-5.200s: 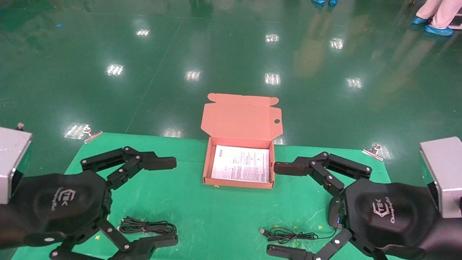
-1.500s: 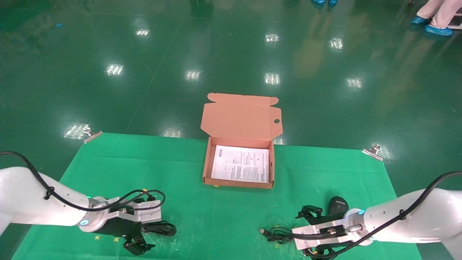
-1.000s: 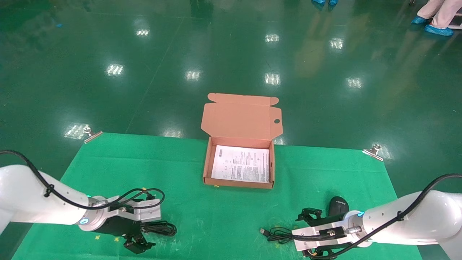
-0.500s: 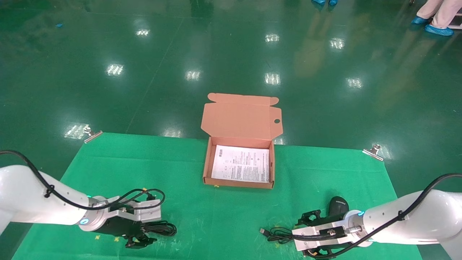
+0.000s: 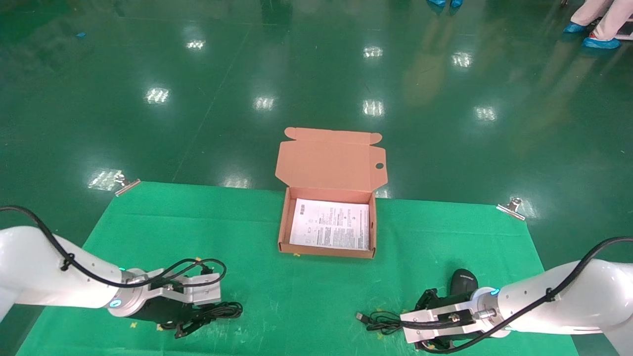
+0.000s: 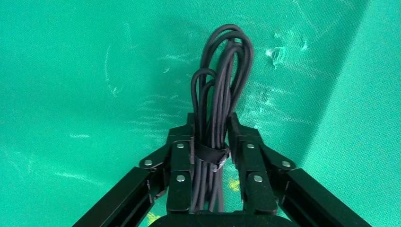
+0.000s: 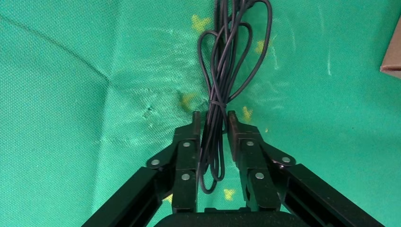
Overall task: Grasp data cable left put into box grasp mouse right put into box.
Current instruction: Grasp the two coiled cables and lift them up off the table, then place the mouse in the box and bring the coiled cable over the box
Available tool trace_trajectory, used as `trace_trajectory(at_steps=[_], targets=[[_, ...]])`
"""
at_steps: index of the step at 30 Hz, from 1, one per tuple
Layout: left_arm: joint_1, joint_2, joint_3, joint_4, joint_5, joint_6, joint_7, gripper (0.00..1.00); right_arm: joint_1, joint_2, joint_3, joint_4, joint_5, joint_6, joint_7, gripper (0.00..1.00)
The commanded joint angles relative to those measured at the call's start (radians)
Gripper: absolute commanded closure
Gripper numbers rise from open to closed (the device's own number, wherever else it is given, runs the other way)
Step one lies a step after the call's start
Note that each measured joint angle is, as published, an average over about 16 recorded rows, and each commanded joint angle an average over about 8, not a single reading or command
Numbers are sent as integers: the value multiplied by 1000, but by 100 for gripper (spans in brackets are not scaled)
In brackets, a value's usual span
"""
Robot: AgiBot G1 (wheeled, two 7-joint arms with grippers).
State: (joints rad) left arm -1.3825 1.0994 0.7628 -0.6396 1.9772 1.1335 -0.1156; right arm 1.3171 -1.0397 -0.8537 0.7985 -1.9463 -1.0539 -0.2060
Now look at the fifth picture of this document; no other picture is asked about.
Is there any white printed instruction sheet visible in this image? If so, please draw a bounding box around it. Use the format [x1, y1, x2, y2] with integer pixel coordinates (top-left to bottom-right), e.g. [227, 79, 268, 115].
[289, 198, 370, 251]

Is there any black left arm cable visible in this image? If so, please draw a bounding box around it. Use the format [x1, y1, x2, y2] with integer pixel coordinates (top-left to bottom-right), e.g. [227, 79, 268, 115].
[0, 205, 227, 297]

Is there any silver metal binder clip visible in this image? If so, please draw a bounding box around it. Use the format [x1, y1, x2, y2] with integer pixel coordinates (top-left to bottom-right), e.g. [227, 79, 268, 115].
[115, 174, 141, 197]
[496, 197, 526, 221]

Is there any open brown cardboard box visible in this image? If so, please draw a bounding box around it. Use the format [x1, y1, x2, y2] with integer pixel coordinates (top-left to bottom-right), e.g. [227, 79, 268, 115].
[275, 127, 389, 259]

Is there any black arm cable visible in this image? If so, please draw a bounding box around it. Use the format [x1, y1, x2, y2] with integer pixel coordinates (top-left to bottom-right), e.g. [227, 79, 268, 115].
[0, 205, 227, 297]
[401, 236, 633, 355]

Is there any person in white trousers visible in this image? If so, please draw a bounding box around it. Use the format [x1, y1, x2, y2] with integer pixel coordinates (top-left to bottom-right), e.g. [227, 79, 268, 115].
[564, 0, 633, 50]

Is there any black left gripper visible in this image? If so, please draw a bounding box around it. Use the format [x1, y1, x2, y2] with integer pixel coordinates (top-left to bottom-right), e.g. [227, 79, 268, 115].
[135, 296, 211, 340]

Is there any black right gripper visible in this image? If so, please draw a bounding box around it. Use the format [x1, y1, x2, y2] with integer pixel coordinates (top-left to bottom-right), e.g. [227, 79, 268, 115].
[414, 289, 477, 353]

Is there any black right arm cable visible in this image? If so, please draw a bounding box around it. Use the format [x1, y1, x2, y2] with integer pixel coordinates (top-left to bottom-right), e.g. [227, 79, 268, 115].
[401, 236, 633, 355]

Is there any green table cloth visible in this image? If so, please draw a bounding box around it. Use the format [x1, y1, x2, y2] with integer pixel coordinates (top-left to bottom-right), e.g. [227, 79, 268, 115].
[15, 181, 579, 356]

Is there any black wired computer mouse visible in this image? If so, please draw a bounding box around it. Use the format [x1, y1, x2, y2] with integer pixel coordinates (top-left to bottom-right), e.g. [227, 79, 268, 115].
[356, 268, 479, 337]

